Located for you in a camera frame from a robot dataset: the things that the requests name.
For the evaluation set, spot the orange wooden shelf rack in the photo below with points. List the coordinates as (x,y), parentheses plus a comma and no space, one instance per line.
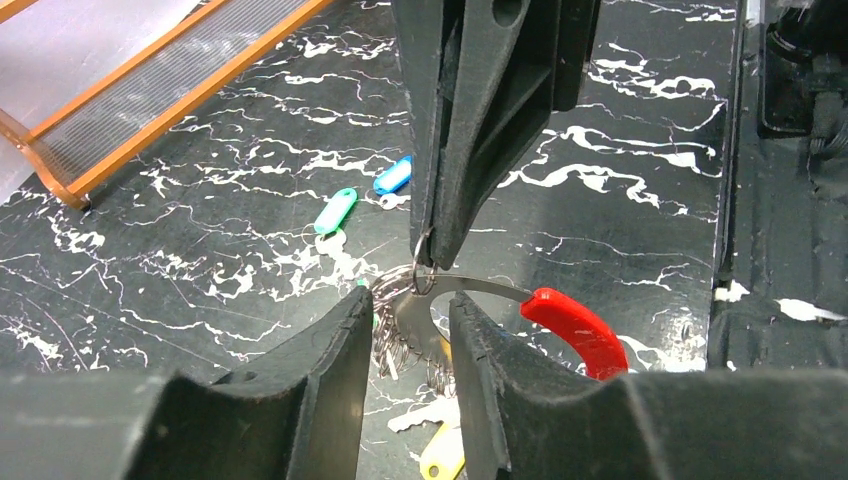
(95,134)

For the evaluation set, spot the green key tag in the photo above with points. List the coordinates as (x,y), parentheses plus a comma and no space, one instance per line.
(335,211)

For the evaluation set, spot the yellow key tag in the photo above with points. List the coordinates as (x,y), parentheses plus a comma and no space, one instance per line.
(443,457)

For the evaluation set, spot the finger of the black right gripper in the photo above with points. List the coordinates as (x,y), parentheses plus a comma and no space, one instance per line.
(429,37)
(521,61)

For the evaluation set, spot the steel key organizer red handle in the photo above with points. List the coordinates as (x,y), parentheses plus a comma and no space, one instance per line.
(405,331)

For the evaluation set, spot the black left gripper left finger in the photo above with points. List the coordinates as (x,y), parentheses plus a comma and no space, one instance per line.
(295,412)

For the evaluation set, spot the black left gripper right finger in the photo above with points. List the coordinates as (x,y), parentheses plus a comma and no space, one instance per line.
(525,416)

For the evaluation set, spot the blue key tag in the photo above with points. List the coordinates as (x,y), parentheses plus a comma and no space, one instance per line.
(394,177)

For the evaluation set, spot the silver key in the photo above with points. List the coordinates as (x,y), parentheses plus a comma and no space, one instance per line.
(442,410)

